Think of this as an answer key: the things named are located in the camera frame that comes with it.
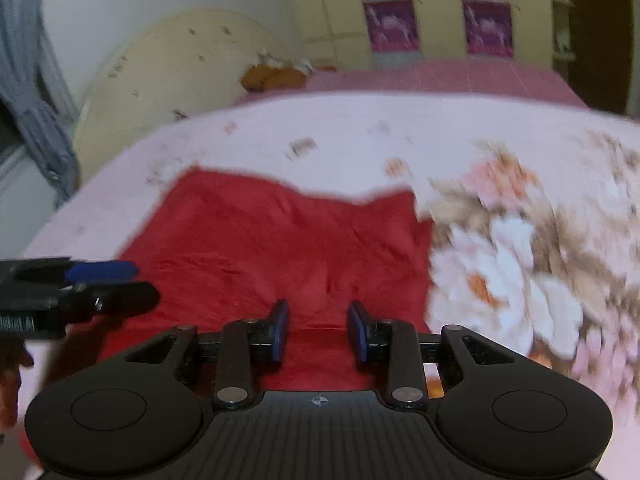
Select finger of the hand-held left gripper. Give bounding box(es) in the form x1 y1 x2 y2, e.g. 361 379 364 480
59 281 162 325
64 259 141 287

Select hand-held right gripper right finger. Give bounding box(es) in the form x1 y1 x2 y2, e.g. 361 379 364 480
346 301 527 412

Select person's left hand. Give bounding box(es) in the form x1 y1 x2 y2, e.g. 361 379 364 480
0 347 35 429

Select red jacket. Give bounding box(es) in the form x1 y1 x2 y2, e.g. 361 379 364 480
17 165 436 467

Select pink floral blanket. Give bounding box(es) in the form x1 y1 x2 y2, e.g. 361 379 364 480
20 90 640 480

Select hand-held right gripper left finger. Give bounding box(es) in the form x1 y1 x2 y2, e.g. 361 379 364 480
125 299 291 412

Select cream bed headboard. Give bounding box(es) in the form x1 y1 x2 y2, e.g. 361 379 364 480
72 7 297 182

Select grey curtain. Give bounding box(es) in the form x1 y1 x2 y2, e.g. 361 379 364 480
0 0 82 207

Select pink bed sheet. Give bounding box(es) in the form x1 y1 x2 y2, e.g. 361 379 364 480
235 57 591 109

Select cream wardrobe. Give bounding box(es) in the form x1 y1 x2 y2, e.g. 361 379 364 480
280 0 557 74

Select orange pillow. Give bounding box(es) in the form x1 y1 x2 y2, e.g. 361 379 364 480
240 52 341 93

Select brown wooden door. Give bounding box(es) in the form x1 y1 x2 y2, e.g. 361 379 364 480
567 0 637 114

